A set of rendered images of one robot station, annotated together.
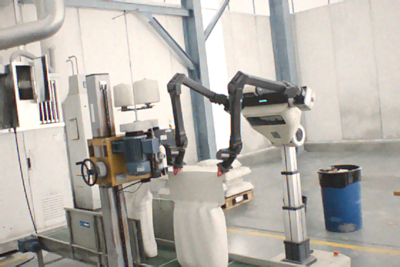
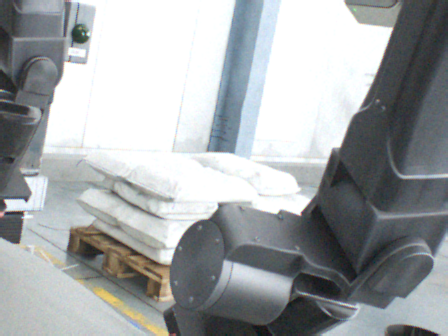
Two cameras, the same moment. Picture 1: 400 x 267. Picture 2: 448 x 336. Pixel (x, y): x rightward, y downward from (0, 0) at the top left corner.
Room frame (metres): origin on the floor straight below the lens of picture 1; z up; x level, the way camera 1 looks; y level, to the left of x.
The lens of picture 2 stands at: (2.19, -0.10, 1.30)
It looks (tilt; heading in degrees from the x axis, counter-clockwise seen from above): 6 degrees down; 3
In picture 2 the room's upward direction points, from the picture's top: 11 degrees clockwise
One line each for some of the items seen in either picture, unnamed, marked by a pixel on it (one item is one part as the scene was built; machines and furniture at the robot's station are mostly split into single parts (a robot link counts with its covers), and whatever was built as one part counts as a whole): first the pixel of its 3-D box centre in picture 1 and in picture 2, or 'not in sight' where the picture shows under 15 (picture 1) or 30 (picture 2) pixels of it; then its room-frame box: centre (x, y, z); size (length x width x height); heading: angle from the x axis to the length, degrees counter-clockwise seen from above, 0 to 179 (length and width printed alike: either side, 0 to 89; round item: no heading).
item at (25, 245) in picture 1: (31, 244); not in sight; (4.07, 1.72, 0.35); 0.30 x 0.15 x 0.15; 46
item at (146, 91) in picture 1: (146, 91); not in sight; (2.92, 0.32, 1.61); 0.17 x 0.17 x 0.17
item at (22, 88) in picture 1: (16, 96); not in sight; (4.90, 2.01, 1.82); 0.51 x 0.27 x 0.71; 46
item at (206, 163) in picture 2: (217, 165); (242, 173); (6.65, -0.20, 0.56); 0.67 x 0.43 x 0.15; 46
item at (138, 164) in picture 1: (136, 155); not in sight; (2.80, 0.41, 1.21); 0.15 x 0.15 x 0.25
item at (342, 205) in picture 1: (341, 198); not in sight; (4.66, -1.44, 0.32); 0.51 x 0.48 x 0.65; 136
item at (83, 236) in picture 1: (101, 238); not in sight; (3.38, 0.86, 0.54); 1.05 x 0.02 x 0.41; 46
